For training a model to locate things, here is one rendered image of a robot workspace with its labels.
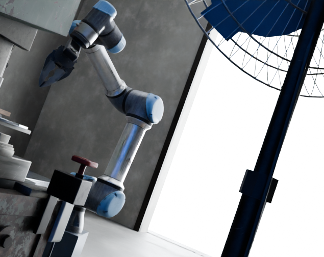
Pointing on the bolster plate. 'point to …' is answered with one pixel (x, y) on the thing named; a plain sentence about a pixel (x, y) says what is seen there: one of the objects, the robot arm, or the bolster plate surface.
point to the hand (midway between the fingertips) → (42, 83)
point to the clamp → (0, 142)
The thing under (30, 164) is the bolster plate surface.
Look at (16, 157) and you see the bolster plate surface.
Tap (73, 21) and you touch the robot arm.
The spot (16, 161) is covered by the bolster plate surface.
